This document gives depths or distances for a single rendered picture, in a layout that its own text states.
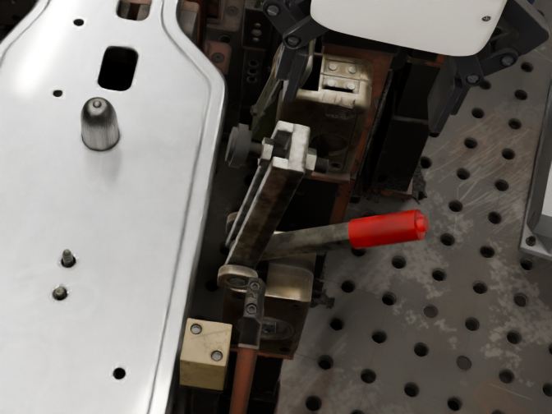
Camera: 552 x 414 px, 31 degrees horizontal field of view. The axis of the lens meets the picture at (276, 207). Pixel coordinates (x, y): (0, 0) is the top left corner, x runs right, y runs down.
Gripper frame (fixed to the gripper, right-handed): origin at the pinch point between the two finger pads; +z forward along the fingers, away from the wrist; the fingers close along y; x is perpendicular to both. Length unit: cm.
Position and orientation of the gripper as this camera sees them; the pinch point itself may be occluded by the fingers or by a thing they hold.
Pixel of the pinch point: (365, 90)
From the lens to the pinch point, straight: 60.1
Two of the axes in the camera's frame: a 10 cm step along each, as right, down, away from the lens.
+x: -0.6, 7.6, -6.5
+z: -2.1, 6.2, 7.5
